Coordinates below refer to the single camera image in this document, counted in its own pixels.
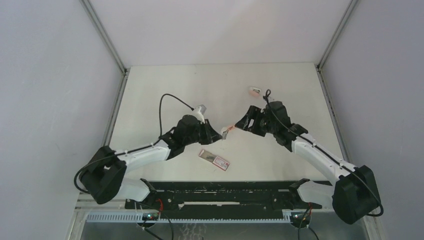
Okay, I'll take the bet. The red white staple box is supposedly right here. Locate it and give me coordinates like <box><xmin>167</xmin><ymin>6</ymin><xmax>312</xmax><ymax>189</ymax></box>
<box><xmin>198</xmin><ymin>149</ymin><xmax>230</xmax><ymax>171</ymax></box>

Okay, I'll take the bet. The right corner aluminium post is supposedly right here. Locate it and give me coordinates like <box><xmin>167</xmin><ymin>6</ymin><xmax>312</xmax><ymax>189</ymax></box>
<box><xmin>316</xmin><ymin>0</ymin><xmax>361</xmax><ymax>72</ymax></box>

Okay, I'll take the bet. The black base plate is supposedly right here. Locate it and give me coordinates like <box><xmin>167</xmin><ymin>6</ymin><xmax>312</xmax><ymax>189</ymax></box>
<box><xmin>123</xmin><ymin>181</ymin><xmax>333</xmax><ymax>220</ymax></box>

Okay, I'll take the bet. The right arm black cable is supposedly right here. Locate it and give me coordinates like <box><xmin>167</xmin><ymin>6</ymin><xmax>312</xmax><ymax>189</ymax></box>
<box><xmin>262</xmin><ymin>88</ymin><xmax>385</xmax><ymax>240</ymax></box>

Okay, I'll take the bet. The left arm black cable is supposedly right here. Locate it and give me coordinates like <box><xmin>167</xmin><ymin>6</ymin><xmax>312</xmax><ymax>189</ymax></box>
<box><xmin>73</xmin><ymin>93</ymin><xmax>196</xmax><ymax>240</ymax></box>

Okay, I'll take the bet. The left corner aluminium post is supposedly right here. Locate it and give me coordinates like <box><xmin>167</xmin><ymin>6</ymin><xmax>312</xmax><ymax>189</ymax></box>
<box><xmin>79</xmin><ymin>0</ymin><xmax>128</xmax><ymax>75</ymax></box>

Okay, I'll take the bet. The right circuit board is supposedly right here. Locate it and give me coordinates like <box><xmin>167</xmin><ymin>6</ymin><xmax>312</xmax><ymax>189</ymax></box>
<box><xmin>291</xmin><ymin>213</ymin><xmax>311</xmax><ymax>223</ymax></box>

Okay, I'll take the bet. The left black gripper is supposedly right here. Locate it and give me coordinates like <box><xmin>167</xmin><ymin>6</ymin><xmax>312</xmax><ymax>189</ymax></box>
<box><xmin>183</xmin><ymin>119</ymin><xmax>222</xmax><ymax>146</ymax></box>

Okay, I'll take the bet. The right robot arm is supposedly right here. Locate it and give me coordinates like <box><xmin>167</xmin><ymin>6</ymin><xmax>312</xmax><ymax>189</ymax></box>
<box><xmin>235</xmin><ymin>101</ymin><xmax>384</xmax><ymax>225</ymax></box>

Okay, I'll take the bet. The aluminium rail frame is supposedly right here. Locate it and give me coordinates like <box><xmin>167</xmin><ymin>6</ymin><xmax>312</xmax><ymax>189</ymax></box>
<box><xmin>74</xmin><ymin>188</ymin><xmax>377</xmax><ymax>213</ymax></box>

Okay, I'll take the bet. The white cable duct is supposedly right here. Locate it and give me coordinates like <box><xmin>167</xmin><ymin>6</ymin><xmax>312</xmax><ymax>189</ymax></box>
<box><xmin>85</xmin><ymin>212</ymin><xmax>294</xmax><ymax>224</ymax></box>

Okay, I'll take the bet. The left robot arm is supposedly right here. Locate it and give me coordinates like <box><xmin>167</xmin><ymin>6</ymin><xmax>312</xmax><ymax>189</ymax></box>
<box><xmin>74</xmin><ymin>114</ymin><xmax>222</xmax><ymax>209</ymax></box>

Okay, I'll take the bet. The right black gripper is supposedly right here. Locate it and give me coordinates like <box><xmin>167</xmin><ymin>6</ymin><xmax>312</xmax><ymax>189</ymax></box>
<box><xmin>235</xmin><ymin>106</ymin><xmax>277</xmax><ymax>138</ymax></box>

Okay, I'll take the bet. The circuit board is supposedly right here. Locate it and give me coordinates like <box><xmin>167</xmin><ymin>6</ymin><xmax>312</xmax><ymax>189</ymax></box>
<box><xmin>142</xmin><ymin>213</ymin><xmax>160</xmax><ymax>222</ymax></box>
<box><xmin>291</xmin><ymin>213</ymin><xmax>311</xmax><ymax>223</ymax></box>

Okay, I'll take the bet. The corner aluminium post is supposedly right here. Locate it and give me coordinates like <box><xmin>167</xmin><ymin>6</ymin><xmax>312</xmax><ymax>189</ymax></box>
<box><xmin>79</xmin><ymin>0</ymin><xmax>128</xmax><ymax>75</ymax></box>
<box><xmin>316</xmin><ymin>0</ymin><xmax>361</xmax><ymax>72</ymax></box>

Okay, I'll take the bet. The left circuit board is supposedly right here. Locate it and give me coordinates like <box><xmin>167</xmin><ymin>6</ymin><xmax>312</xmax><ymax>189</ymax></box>
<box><xmin>142</xmin><ymin>213</ymin><xmax>160</xmax><ymax>222</ymax></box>

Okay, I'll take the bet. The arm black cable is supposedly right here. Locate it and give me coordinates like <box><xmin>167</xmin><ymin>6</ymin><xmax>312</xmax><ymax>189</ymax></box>
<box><xmin>262</xmin><ymin>88</ymin><xmax>385</xmax><ymax>240</ymax></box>
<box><xmin>73</xmin><ymin>93</ymin><xmax>196</xmax><ymax>240</ymax></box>

